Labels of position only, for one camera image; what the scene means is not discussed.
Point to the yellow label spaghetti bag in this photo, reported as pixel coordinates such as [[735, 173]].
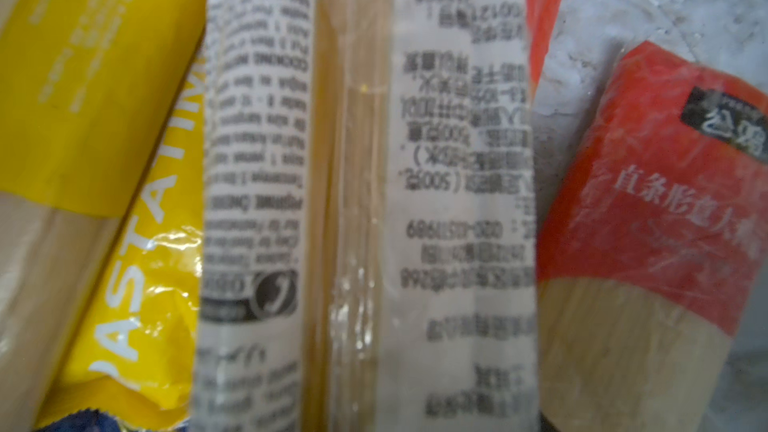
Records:
[[86, 86]]

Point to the clear printed spaghetti bag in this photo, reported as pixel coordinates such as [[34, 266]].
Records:
[[369, 218]]

